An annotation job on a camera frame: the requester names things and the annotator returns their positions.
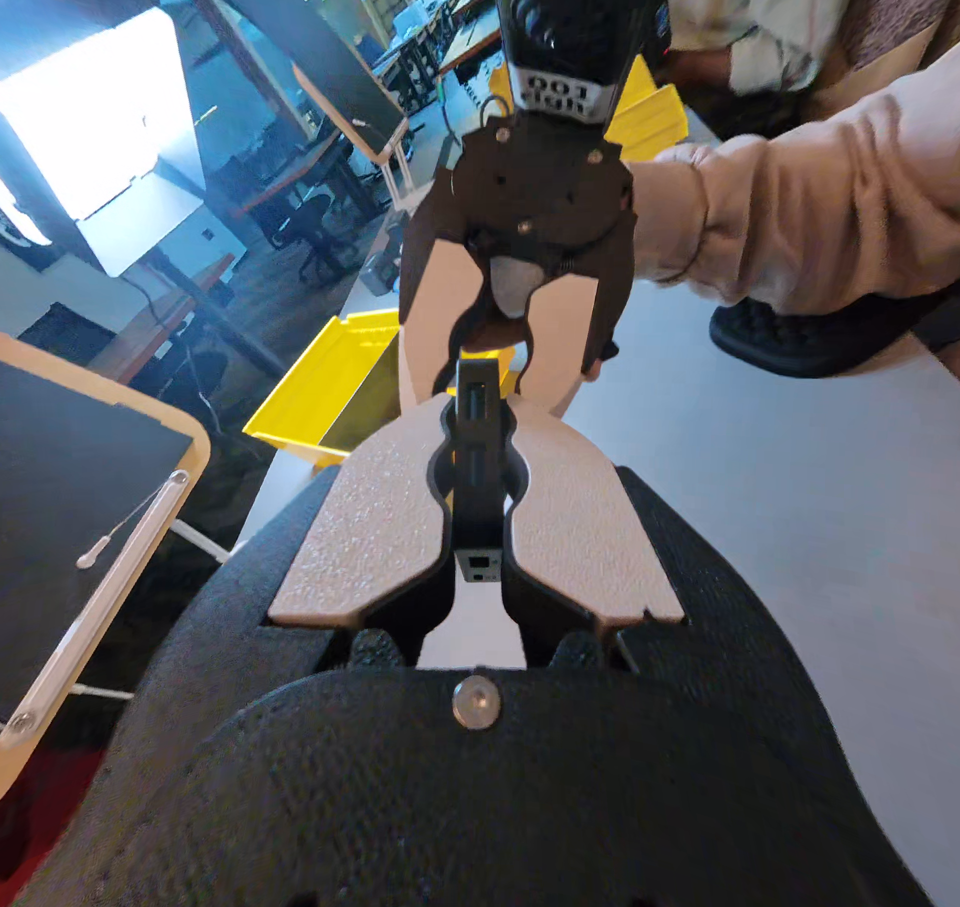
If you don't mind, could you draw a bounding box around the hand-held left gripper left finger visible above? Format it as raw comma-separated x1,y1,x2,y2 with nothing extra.
267,395,459,670

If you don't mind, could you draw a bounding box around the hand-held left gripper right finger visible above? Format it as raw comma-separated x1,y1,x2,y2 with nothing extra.
497,394,687,670

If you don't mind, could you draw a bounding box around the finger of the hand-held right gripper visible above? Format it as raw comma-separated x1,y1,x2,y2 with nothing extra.
396,235,500,419
513,273,601,421

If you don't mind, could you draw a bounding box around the black adapter hub with cable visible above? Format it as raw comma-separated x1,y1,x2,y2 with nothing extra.
448,358,505,584

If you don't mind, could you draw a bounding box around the yellow plastic bin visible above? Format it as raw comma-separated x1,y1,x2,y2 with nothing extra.
242,308,519,467
487,54,689,163

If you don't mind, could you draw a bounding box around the person's right forearm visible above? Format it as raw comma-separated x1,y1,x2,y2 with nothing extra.
626,40,960,317

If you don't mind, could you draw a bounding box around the small dark grey device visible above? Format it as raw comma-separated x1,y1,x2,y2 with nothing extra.
360,232,406,298

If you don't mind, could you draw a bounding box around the black bin divider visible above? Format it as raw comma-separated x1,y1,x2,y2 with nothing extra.
322,352,402,452

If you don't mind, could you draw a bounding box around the black office chair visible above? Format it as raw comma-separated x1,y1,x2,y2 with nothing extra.
266,193,360,287

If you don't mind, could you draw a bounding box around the black mesh cushion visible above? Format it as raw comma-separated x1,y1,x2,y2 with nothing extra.
708,277,960,379

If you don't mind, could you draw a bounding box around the white folding board stand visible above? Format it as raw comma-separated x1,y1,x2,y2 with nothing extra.
0,469,230,739

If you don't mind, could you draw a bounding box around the wooden office desk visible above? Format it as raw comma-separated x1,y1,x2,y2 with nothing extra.
86,253,240,385

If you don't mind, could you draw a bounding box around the studio light panel on stand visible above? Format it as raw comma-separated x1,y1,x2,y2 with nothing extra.
0,0,290,379

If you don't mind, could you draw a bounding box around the red bag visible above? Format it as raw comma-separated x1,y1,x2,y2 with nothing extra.
0,748,106,904

